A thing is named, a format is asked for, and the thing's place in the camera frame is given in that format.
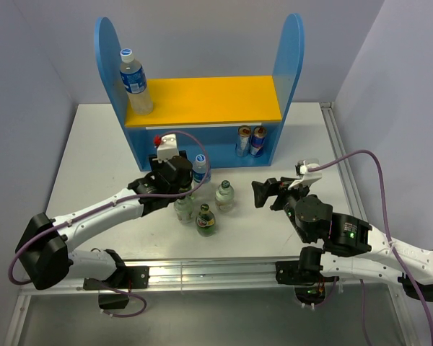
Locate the green Perrier glass bottle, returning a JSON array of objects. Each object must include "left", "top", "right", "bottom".
[{"left": 178, "top": 182, "right": 193, "bottom": 199}]

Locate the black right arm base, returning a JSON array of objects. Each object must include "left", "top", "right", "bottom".
[{"left": 275, "top": 259, "right": 339, "bottom": 311}]

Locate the blue silver Red Bull can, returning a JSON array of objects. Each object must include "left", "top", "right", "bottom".
[{"left": 250, "top": 126, "right": 267, "bottom": 157}]

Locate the clear Chang glass bottle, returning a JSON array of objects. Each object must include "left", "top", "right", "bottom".
[
  {"left": 173, "top": 196, "right": 193, "bottom": 223},
  {"left": 215, "top": 180, "right": 235, "bottom": 212}
]

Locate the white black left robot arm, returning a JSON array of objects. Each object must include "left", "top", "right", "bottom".
[{"left": 15, "top": 156, "right": 192, "bottom": 290}]

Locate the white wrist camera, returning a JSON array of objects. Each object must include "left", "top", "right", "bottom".
[
  {"left": 154, "top": 133, "right": 179, "bottom": 163},
  {"left": 288, "top": 159, "right": 322, "bottom": 190}
]

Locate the plastic water bottle blue label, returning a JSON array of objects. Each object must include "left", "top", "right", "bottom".
[{"left": 192, "top": 154, "right": 211, "bottom": 197}]

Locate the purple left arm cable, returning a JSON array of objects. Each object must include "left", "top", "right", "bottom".
[{"left": 8, "top": 130, "right": 211, "bottom": 286}]

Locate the green glass bottle red label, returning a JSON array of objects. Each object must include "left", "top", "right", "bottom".
[{"left": 196, "top": 203, "right": 216, "bottom": 237}]

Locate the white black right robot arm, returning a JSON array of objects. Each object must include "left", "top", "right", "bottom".
[{"left": 251, "top": 177, "right": 433, "bottom": 302}]

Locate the aluminium side rail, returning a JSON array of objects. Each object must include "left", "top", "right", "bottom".
[{"left": 319, "top": 102, "right": 367, "bottom": 221}]

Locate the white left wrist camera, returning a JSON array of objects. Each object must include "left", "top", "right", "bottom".
[{"left": 154, "top": 133, "right": 179, "bottom": 163}]

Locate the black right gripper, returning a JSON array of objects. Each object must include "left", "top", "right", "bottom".
[{"left": 250, "top": 176, "right": 310, "bottom": 242}]

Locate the silver blue energy drink can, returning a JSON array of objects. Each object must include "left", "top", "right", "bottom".
[{"left": 235, "top": 125, "right": 252, "bottom": 157}]

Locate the aluminium front rail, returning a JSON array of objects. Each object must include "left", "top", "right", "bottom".
[{"left": 17, "top": 252, "right": 400, "bottom": 296}]

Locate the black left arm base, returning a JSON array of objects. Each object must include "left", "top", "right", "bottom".
[{"left": 82, "top": 266, "right": 149, "bottom": 318}]

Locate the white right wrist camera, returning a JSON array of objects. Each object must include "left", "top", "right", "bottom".
[{"left": 288, "top": 159, "right": 322, "bottom": 190}]

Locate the blue and yellow shelf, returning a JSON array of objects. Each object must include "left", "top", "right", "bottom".
[{"left": 94, "top": 13, "right": 305, "bottom": 171}]

